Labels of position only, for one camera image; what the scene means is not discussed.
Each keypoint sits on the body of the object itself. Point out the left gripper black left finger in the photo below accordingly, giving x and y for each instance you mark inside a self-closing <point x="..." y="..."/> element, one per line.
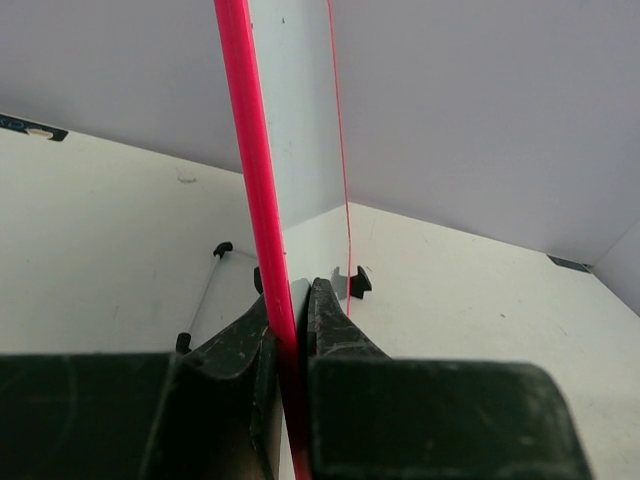
<point x="207" y="413"/>

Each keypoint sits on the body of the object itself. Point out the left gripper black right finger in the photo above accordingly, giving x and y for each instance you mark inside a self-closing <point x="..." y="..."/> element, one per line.
<point x="375" y="417"/>

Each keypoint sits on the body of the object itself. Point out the pink framed whiteboard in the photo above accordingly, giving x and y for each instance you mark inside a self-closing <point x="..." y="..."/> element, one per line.
<point x="281" y="70"/>

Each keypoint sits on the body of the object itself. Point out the right blue table label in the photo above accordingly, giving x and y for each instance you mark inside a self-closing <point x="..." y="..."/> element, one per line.
<point x="568" y="264"/>

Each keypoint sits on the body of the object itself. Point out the blue table label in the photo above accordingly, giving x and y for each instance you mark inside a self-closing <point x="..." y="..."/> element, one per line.
<point x="568" y="264"/>
<point x="31" y="128"/>

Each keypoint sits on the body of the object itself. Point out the left blue table label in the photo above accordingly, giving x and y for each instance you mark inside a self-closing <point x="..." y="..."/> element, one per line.
<point x="31" y="128"/>

